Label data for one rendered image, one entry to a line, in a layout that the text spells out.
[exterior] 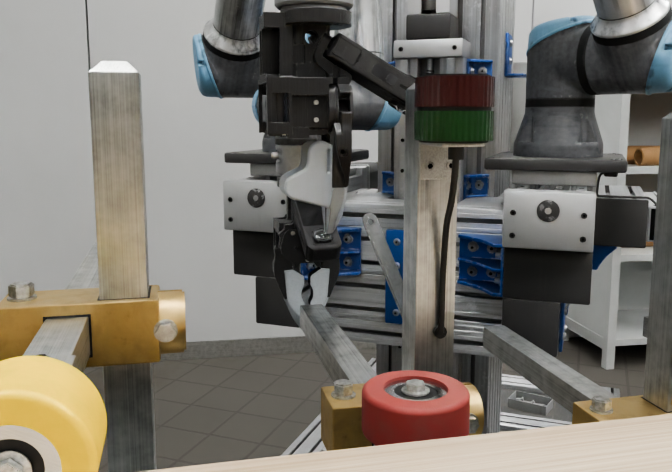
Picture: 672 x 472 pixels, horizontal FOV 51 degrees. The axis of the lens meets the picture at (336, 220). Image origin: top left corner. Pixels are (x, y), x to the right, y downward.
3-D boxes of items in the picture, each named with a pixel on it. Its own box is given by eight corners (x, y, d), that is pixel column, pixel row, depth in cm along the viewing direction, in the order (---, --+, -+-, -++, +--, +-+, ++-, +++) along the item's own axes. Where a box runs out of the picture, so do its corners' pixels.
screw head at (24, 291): (10, 295, 53) (9, 280, 53) (39, 294, 54) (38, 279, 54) (3, 302, 51) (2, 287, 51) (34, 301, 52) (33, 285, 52)
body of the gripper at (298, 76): (258, 139, 71) (256, 16, 69) (341, 138, 73) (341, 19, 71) (268, 142, 63) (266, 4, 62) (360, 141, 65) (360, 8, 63)
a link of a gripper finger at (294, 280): (300, 321, 101) (299, 258, 100) (307, 333, 95) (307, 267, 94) (278, 322, 100) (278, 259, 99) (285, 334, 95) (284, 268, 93)
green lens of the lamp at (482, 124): (403, 139, 56) (404, 111, 55) (473, 138, 57) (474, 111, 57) (430, 141, 50) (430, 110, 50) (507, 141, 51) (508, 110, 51)
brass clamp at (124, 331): (14, 350, 56) (9, 289, 55) (185, 339, 59) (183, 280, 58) (-5, 378, 50) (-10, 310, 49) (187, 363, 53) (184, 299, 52)
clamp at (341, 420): (320, 439, 63) (320, 385, 62) (461, 424, 65) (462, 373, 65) (334, 470, 57) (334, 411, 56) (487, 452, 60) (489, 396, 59)
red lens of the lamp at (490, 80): (404, 107, 55) (404, 79, 55) (474, 107, 57) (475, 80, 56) (430, 106, 50) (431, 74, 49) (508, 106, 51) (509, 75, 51)
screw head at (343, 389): (328, 391, 60) (328, 378, 60) (352, 389, 61) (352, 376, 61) (334, 401, 58) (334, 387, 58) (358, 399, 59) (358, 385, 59)
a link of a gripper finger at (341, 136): (323, 184, 69) (322, 95, 68) (340, 184, 69) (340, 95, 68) (333, 189, 65) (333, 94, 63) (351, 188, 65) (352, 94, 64)
